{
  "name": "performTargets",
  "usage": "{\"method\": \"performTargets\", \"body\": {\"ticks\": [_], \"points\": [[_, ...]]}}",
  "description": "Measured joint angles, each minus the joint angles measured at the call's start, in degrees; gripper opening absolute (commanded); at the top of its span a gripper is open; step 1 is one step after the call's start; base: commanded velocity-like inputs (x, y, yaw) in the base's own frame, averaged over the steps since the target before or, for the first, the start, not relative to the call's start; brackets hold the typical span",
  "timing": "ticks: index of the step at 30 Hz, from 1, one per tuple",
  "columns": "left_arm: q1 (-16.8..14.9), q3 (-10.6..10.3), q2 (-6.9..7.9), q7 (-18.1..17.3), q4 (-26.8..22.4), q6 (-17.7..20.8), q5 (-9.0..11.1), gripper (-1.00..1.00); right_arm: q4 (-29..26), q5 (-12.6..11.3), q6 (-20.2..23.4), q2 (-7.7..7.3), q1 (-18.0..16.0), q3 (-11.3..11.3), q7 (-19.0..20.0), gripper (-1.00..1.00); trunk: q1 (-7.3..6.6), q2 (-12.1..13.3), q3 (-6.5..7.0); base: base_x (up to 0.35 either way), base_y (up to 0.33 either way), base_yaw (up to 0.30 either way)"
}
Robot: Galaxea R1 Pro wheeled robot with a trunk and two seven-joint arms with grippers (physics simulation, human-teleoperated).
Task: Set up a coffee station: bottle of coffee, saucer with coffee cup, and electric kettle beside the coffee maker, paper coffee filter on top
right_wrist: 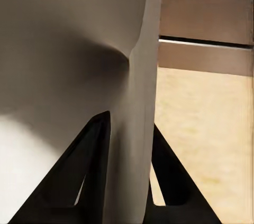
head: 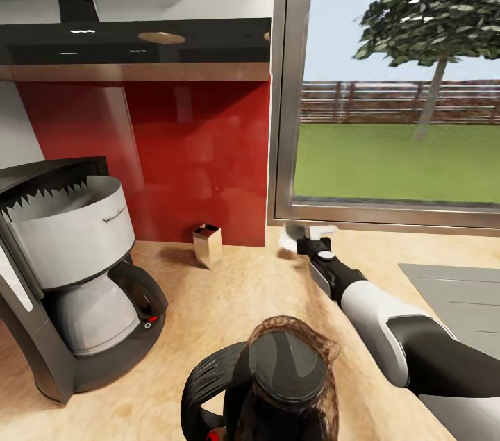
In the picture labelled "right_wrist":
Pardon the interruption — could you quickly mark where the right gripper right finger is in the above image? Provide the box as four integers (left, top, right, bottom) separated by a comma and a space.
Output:
143, 124, 222, 224

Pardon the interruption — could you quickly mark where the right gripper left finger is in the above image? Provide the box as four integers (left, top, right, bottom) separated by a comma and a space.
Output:
8, 111, 111, 224

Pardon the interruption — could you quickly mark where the paper coffee filter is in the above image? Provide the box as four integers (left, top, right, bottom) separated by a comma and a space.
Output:
0, 0, 161, 224

